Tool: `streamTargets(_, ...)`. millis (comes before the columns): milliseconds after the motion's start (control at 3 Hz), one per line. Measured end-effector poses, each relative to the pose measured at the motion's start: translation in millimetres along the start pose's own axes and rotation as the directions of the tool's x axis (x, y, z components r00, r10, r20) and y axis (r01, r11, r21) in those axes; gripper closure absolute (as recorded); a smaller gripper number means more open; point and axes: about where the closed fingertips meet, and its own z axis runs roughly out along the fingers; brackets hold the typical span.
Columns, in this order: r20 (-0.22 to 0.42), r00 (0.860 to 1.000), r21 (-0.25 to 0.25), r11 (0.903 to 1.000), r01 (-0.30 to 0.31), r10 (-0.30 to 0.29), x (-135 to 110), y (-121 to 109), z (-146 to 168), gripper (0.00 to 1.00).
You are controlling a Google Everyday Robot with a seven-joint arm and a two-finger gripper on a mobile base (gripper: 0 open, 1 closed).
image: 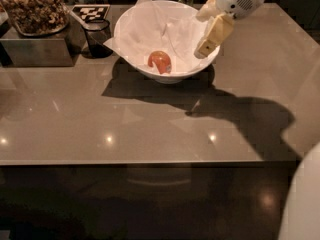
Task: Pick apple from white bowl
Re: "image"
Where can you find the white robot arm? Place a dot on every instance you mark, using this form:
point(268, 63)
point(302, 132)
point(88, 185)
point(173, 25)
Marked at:
point(301, 217)

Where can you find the black white marker card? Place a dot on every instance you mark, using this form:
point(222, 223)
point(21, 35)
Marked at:
point(89, 12)

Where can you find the white paper liner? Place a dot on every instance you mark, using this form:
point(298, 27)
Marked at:
point(150, 30)

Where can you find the dark metal box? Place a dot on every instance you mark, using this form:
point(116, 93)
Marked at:
point(57, 50)

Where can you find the jar of snack mix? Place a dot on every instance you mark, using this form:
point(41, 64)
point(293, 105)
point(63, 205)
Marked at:
point(36, 17)

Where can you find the red orange apple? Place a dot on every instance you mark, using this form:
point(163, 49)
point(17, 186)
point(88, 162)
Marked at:
point(161, 61)

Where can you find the white bowl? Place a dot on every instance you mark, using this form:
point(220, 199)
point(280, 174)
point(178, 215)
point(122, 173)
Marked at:
point(176, 74)

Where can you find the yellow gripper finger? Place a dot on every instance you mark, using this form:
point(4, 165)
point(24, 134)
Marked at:
point(208, 10)
point(218, 29)

